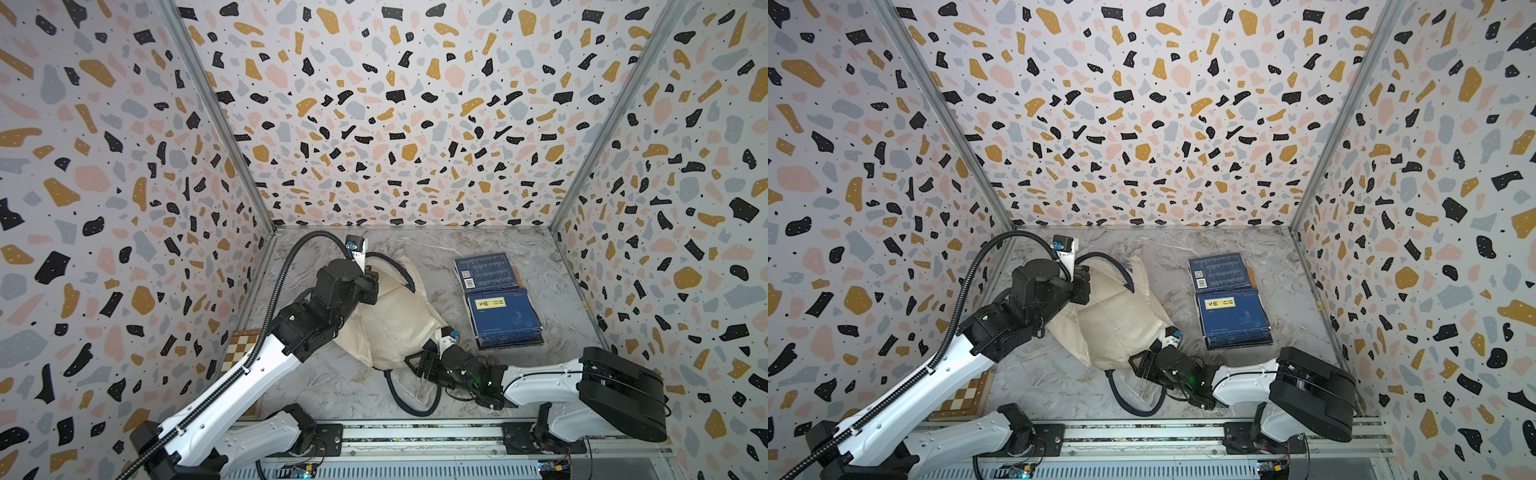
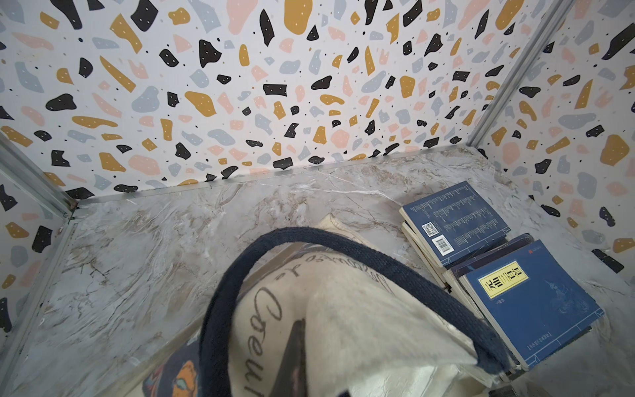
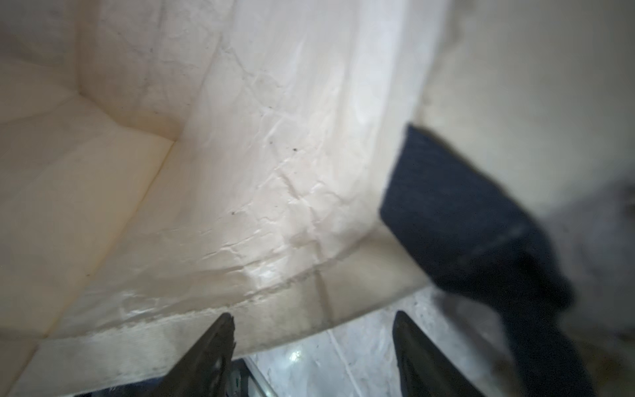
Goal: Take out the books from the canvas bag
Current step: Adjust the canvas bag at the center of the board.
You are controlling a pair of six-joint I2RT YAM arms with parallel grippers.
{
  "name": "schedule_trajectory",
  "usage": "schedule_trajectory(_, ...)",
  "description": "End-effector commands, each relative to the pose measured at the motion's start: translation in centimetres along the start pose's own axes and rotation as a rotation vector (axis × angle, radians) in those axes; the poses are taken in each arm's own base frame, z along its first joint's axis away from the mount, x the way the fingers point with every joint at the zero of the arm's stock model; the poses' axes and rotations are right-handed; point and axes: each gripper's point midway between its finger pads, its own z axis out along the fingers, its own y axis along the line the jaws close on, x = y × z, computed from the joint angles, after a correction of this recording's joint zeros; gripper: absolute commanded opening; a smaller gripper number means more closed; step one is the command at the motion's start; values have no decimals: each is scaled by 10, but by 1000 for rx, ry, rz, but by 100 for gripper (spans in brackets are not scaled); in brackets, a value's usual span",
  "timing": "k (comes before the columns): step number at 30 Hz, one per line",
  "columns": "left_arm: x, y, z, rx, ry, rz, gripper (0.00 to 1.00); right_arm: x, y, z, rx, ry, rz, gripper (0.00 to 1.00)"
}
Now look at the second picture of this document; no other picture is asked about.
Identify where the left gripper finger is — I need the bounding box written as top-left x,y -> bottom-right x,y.
271,319 -> 307,397

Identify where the cream canvas tote bag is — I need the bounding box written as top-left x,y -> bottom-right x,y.
126,216 -> 510,396

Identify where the navy book with barcode back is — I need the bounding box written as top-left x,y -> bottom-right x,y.
400,181 -> 510,269

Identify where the dark blue Little Prince book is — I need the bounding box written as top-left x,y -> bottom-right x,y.
443,233 -> 535,283

